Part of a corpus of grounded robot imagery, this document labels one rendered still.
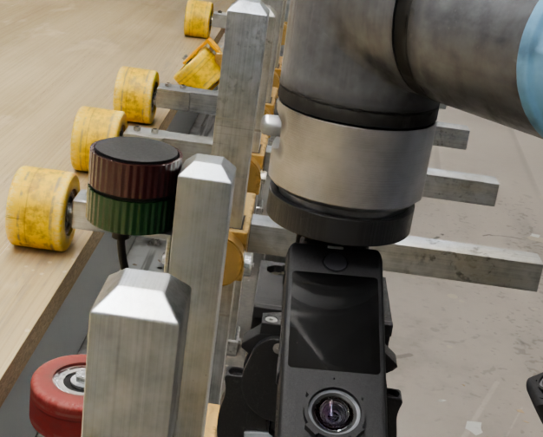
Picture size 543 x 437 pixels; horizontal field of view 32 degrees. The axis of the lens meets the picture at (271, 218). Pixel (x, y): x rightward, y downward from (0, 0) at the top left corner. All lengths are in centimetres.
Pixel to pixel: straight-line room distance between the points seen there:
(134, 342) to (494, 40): 17
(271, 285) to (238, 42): 37
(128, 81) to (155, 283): 104
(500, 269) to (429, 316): 214
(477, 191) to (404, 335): 178
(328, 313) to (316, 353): 2
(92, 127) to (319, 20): 78
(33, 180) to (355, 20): 59
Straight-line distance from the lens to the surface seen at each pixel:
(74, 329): 132
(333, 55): 41
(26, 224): 94
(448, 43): 37
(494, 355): 295
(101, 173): 61
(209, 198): 61
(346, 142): 42
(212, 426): 77
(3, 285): 90
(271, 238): 93
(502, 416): 265
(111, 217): 61
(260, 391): 48
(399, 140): 42
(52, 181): 94
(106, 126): 117
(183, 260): 63
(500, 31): 35
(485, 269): 96
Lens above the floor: 129
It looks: 21 degrees down
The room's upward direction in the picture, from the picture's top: 8 degrees clockwise
